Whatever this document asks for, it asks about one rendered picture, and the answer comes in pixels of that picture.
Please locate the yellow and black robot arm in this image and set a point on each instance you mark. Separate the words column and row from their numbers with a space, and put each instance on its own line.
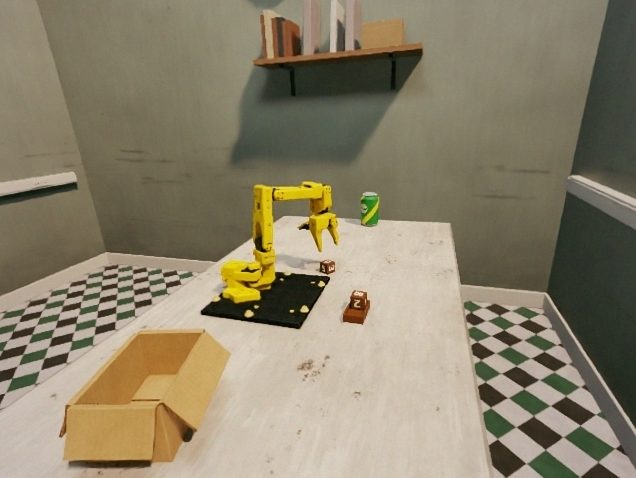
column 239, row 273

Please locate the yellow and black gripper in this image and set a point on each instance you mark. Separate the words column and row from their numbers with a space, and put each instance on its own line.
column 319, row 222

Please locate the green drink can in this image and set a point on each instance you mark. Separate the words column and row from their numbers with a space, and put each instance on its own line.
column 369, row 209

